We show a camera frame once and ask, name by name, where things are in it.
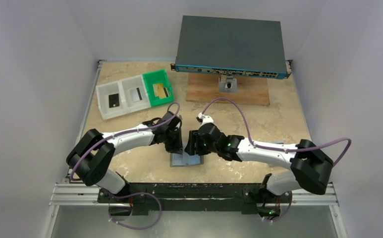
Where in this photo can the black card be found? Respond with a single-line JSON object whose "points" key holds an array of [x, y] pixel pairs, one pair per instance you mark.
{"points": [[113, 100]]}

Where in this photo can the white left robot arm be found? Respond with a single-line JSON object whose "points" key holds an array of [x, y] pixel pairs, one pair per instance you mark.
{"points": [[92, 155]]}

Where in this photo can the white left bin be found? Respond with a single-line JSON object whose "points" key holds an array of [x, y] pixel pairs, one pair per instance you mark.
{"points": [[102, 92]]}

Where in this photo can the green bin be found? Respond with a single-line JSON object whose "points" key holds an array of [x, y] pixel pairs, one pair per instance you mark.
{"points": [[158, 76]]}

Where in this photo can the brown wooden board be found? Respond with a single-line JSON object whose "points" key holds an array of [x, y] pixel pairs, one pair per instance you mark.
{"points": [[242, 90]]}

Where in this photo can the grey leather card holder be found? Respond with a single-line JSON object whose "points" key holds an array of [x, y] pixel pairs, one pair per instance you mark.
{"points": [[185, 160]]}

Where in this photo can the white bin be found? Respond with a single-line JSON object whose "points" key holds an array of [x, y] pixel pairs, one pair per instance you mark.
{"points": [[102, 92], [133, 94]]}

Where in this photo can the gold card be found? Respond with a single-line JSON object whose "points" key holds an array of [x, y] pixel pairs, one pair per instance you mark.
{"points": [[156, 88], [163, 92]]}

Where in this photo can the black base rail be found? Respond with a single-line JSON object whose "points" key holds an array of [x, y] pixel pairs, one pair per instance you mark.
{"points": [[246, 198]]}

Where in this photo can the grey network switch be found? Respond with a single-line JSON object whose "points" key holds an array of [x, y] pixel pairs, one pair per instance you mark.
{"points": [[231, 46]]}

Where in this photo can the aluminium frame rail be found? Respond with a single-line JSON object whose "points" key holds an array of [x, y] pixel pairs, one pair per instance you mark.
{"points": [[76, 194]]}

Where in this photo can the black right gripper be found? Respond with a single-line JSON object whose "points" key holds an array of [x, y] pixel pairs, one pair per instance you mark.
{"points": [[192, 147]]}

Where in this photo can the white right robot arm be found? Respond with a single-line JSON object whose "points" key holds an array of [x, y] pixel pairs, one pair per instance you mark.
{"points": [[306, 167]]}

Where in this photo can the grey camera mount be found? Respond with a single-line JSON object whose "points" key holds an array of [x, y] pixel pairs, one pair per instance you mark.
{"points": [[228, 84]]}

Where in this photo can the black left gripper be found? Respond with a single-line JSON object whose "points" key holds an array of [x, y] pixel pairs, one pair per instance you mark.
{"points": [[177, 148]]}

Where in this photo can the white middle bin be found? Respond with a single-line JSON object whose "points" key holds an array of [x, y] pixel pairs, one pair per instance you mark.
{"points": [[133, 94]]}

